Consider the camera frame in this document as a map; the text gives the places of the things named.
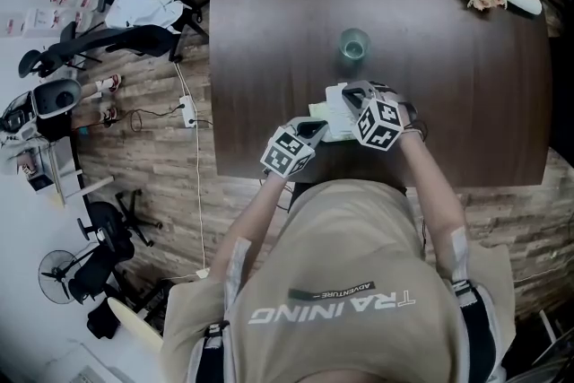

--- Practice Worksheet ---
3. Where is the person's right hand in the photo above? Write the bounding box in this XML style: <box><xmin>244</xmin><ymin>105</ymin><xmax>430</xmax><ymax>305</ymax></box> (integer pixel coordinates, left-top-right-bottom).
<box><xmin>400</xmin><ymin>102</ymin><xmax>425</xmax><ymax>141</ymax></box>

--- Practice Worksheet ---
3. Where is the light green cloth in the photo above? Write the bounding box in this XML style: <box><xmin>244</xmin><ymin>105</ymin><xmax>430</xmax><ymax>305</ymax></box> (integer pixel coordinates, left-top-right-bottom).
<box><xmin>308</xmin><ymin>81</ymin><xmax>373</xmax><ymax>144</ymax></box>

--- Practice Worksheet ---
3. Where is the black pedestal fan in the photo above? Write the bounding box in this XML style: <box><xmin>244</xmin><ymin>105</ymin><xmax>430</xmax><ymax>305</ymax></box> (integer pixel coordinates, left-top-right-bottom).
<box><xmin>38</xmin><ymin>249</ymin><xmax>86</xmax><ymax>306</ymax></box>

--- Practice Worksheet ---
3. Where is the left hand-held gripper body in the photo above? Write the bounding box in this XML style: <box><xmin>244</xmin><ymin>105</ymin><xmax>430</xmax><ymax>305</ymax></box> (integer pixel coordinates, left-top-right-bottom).
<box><xmin>259</xmin><ymin>125</ymin><xmax>317</xmax><ymax>181</ymax></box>

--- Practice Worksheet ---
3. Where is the green glass cup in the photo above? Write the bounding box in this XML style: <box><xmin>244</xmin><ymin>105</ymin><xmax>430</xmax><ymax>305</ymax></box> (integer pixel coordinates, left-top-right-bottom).
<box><xmin>338</xmin><ymin>27</ymin><xmax>372</xmax><ymax>62</ymax></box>

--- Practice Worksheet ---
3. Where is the black bag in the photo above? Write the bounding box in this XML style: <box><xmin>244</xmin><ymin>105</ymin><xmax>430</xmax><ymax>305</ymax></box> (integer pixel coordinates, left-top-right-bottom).
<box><xmin>86</xmin><ymin>304</ymin><xmax>121</xmax><ymax>340</ymax></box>

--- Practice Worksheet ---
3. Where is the person's left forearm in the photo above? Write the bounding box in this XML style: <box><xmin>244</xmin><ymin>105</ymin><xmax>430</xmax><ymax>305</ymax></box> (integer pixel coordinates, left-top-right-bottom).
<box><xmin>209</xmin><ymin>174</ymin><xmax>288</xmax><ymax>283</ymax></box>

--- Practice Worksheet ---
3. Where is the person's right forearm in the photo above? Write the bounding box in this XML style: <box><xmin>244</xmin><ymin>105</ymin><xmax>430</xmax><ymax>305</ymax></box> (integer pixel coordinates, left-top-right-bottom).
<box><xmin>396</xmin><ymin>132</ymin><xmax>470</xmax><ymax>279</ymax></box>

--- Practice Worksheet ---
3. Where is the person's beige t-shirt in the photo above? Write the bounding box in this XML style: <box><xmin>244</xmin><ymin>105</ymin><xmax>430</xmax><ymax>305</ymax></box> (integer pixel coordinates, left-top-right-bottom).
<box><xmin>159</xmin><ymin>178</ymin><xmax>517</xmax><ymax>383</ymax></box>

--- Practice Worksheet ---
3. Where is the pile of white red-label boxes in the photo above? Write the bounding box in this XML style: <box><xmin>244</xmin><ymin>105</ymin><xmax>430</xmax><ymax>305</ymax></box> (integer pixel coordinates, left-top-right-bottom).
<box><xmin>0</xmin><ymin>0</ymin><xmax>98</xmax><ymax>39</ymax></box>

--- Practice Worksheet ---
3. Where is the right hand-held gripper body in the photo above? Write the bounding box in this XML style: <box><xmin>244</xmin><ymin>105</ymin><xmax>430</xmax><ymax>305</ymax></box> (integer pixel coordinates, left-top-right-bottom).
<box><xmin>356</xmin><ymin>86</ymin><xmax>403</xmax><ymax>153</ymax></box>

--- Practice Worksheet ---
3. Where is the grey-backed office chair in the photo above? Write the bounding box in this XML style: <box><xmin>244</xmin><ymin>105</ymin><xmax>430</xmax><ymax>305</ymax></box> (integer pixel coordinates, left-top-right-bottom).
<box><xmin>33</xmin><ymin>78</ymin><xmax>84</xmax><ymax>120</ymax></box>

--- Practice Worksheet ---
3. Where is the white power cable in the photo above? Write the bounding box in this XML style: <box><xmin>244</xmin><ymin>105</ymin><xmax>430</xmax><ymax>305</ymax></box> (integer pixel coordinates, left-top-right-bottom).
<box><xmin>173</xmin><ymin>62</ymin><xmax>210</xmax><ymax>273</ymax></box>

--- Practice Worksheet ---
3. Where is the black swivel office chair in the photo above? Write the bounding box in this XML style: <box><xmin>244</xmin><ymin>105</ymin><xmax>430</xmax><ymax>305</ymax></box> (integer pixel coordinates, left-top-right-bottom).
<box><xmin>66</xmin><ymin>188</ymin><xmax>165</xmax><ymax>306</ymax></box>

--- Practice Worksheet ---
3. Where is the black and white shoulder strap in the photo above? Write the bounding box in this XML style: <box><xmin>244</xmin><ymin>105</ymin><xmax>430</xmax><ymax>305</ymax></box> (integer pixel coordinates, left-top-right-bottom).
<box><xmin>448</xmin><ymin>226</ymin><xmax>501</xmax><ymax>383</ymax></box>
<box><xmin>196</xmin><ymin>235</ymin><xmax>252</xmax><ymax>383</ymax></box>

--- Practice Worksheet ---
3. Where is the black folding chair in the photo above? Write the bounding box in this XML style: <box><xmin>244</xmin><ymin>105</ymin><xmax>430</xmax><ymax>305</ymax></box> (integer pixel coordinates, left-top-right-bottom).
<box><xmin>17</xmin><ymin>22</ymin><xmax>104</xmax><ymax>80</ymax></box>

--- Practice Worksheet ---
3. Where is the cream round table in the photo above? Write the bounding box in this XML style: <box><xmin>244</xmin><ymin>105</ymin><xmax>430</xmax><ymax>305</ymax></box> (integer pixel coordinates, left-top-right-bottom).
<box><xmin>107</xmin><ymin>296</ymin><xmax>165</xmax><ymax>351</ymax></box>

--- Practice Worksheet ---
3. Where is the black mesh office chair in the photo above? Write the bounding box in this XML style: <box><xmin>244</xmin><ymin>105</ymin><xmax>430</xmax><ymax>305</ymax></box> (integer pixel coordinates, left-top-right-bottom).
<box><xmin>47</xmin><ymin>0</ymin><xmax>210</xmax><ymax>64</ymax></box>

